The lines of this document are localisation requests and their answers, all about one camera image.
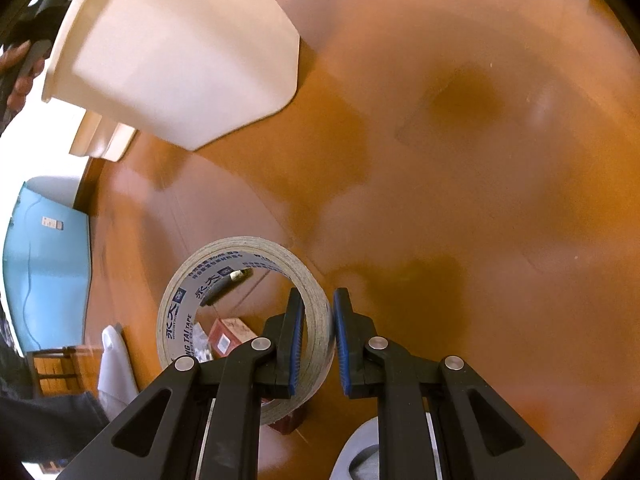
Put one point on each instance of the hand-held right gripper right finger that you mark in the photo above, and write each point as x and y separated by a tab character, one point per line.
345	345

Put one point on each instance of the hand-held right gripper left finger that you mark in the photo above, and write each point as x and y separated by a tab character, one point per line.
294	345

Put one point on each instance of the beige tape roll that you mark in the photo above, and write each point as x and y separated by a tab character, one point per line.
172	330

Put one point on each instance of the beige plastic trash bin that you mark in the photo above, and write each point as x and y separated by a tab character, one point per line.
175	50

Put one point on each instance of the person's left hand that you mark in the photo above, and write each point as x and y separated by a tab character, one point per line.
14	59

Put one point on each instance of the red box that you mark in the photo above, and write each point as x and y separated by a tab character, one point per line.
230	335

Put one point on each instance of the black pen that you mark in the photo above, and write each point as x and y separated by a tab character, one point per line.
225	286

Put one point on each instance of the white right slipper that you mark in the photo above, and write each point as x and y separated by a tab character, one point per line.
360	452

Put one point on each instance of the white slipper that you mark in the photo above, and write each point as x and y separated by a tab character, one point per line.
117	365
360	452

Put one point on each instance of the white left slipper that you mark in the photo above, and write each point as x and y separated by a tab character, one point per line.
117	365

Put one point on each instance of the teal storage box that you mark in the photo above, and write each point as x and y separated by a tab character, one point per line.
50	280

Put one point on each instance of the wooden stool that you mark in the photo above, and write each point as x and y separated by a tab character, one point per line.
55	375

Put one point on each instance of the person's left leg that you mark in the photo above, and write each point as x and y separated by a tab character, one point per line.
50	425

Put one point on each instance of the dark grey cloth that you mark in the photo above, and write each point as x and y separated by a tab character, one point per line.
9	360

